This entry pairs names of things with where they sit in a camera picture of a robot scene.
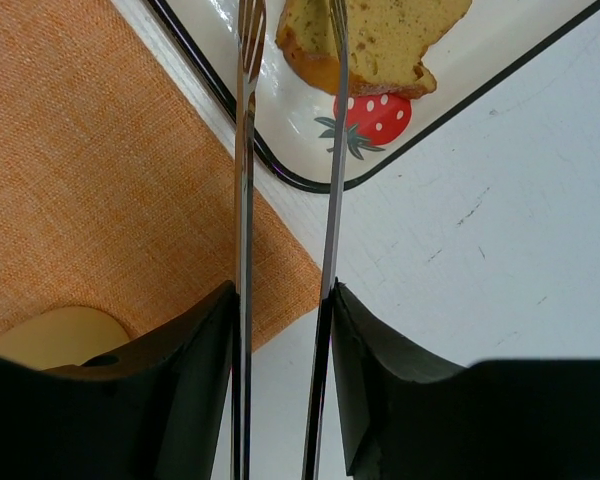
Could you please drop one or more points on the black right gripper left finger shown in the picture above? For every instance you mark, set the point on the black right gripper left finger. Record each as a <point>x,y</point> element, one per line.
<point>150,409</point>

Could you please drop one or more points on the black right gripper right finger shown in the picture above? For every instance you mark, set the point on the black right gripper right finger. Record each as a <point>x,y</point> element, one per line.
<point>407,413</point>

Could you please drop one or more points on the brown bread slice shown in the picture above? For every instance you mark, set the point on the brown bread slice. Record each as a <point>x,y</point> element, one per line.
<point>387,42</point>

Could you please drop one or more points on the metal serving tongs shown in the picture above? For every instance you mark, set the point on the metal serving tongs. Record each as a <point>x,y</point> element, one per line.
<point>251,27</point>

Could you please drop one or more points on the yellow mug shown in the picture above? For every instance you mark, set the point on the yellow mug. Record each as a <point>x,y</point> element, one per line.
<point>63,336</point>

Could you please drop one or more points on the orange placemat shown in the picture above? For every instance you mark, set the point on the orange placemat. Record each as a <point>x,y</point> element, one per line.
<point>114,193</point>

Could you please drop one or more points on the strawberry pattern tray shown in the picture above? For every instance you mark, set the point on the strawberry pattern tray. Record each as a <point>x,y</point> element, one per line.
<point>295,122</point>

